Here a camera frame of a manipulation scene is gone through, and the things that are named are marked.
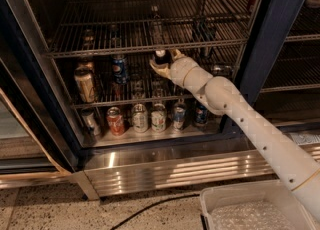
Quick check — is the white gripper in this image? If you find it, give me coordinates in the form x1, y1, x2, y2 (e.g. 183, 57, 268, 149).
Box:
149, 49, 198, 86

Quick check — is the clear bottle white cap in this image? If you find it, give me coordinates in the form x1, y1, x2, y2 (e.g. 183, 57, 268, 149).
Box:
154, 50, 171, 65

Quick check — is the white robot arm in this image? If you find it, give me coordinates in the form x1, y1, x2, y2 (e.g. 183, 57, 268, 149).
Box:
150, 50, 320, 221

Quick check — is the lying clear plastic bottle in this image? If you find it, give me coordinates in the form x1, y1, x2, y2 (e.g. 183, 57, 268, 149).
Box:
212, 64, 233, 76

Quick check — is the blue Pepsi can on shelf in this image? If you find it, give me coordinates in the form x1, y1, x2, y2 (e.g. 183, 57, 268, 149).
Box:
111, 54, 129, 84

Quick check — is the stainless steel display fridge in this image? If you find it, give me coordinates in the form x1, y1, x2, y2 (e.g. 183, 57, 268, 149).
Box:
1, 0, 319, 198

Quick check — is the open glass fridge door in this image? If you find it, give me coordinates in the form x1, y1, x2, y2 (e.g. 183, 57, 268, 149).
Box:
0, 33, 79, 182

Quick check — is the blue silver can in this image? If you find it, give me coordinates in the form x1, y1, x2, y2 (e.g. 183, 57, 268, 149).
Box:
172, 101, 186, 131

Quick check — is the white green can right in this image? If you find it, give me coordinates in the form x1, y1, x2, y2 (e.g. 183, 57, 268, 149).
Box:
151, 103, 167, 132

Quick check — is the white green can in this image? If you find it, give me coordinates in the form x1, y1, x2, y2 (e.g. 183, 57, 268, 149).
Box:
151, 103, 167, 132
132, 103, 148, 133

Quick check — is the blue Pepsi can bottom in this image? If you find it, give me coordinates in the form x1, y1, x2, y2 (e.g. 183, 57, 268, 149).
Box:
194, 102, 209, 126

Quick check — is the white green can left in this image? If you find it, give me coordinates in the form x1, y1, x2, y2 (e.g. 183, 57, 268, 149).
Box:
132, 103, 148, 133

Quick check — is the red Coca-Cola can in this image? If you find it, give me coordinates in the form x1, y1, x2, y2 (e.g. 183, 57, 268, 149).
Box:
106, 107, 125, 135

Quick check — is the dark can behind gold can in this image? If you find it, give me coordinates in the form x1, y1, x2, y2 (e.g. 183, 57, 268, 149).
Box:
77, 57, 95, 72

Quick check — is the tall gold beverage can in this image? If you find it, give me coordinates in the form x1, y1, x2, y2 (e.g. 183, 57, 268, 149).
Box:
74, 67, 98, 103

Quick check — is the silver can bottom left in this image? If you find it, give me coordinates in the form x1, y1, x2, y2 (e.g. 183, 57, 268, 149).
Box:
81, 109, 101, 136

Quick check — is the clear plastic bin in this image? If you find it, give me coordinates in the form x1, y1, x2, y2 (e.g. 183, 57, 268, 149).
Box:
200, 180, 319, 230

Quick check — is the bubble wrap sheet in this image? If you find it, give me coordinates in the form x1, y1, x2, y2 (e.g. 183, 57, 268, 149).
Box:
211, 201, 296, 230

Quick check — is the middle wire shelf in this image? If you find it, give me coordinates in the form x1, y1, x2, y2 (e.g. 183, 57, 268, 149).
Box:
69, 45, 243, 110

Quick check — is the wire shelf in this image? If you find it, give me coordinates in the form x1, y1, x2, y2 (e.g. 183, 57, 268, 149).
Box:
48, 0, 252, 59
69, 45, 243, 110

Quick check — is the upper wire shelf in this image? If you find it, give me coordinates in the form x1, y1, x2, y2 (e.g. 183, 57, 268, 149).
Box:
48, 0, 252, 59

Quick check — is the black floor cable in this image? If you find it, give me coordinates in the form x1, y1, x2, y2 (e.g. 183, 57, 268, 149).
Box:
109, 192, 201, 230

